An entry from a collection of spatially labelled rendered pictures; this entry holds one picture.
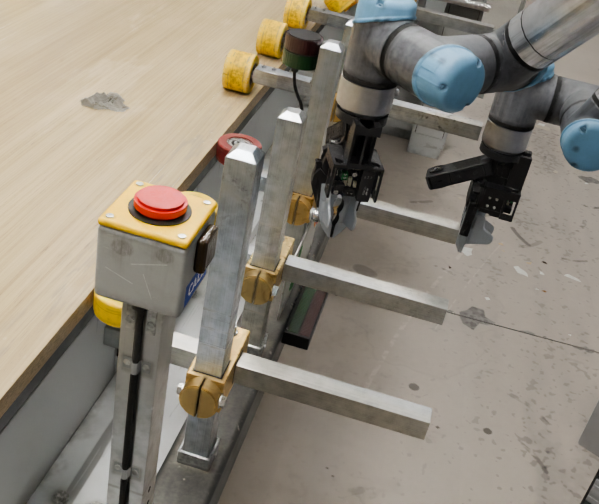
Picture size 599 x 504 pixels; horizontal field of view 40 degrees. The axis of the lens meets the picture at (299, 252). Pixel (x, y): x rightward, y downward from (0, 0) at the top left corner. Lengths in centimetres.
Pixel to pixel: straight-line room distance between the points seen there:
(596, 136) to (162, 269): 76
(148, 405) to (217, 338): 29
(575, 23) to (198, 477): 73
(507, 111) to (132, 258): 86
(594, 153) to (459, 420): 133
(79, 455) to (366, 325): 154
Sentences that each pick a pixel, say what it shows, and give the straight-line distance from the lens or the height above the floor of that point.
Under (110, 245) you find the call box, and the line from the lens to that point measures 62.
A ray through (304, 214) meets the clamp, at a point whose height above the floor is 85.
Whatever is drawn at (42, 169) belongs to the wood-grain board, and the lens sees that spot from 135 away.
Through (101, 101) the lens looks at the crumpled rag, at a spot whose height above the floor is 91.
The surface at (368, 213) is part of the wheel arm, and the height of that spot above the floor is 85.
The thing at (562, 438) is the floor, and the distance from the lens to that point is 252.
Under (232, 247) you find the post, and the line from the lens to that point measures 92.
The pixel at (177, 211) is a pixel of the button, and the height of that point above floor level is 123.
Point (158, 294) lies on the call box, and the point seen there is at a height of 117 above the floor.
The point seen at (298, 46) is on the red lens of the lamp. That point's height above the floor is 113.
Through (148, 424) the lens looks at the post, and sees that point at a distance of 74.
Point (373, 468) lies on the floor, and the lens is 220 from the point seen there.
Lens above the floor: 154
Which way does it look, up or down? 32 degrees down
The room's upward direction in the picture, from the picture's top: 12 degrees clockwise
